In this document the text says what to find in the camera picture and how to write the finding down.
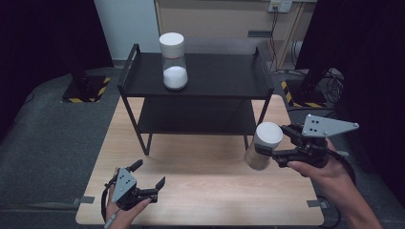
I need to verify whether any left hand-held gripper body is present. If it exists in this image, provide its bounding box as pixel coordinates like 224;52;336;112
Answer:
111;167;159;212

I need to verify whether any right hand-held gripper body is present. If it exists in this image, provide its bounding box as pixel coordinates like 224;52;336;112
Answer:
272;114;360;169

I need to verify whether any jar of tan powder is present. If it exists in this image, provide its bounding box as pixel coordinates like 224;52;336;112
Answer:
244;121;285;172

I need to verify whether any black metal two-tier shelf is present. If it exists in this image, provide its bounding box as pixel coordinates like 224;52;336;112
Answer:
117;43;275;156

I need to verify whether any jar of white powder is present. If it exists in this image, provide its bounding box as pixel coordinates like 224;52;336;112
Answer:
159;31;189;92

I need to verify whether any person's left hand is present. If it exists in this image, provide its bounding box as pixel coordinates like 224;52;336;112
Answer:
105;167;153;229

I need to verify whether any person's right hand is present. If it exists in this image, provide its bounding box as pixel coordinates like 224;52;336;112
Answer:
286;138;352;189

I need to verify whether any black stand with striped base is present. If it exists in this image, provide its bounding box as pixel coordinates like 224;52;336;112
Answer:
60;47;112;104
280;58;330;109

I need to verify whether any grey tape piece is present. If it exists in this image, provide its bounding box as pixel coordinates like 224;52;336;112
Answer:
71;196;96;205
306;198;330;209

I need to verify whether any dark curtain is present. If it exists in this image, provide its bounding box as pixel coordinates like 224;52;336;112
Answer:
294;0;405;208
0;0;115;142

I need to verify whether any light wooden cabinet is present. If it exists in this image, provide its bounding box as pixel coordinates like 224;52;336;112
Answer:
154;0;317;72

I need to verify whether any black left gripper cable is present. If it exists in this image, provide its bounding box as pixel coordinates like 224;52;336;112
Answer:
100;181;117;222

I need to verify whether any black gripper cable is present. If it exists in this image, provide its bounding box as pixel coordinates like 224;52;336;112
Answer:
100;181;117;222
327;148;357;185

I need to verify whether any black floor cable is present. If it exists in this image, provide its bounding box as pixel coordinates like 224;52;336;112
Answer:
286;106;337;119

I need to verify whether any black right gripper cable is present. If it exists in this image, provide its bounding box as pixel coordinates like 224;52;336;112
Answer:
327;148;357;185

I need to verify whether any tangle of cables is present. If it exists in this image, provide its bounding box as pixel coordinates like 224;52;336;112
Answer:
319;67;346;106

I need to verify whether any black cable from outlet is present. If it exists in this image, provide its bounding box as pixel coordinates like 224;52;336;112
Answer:
268;7;281;73

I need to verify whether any white wall outlet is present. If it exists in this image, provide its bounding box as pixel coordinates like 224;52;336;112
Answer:
266;0;293;14

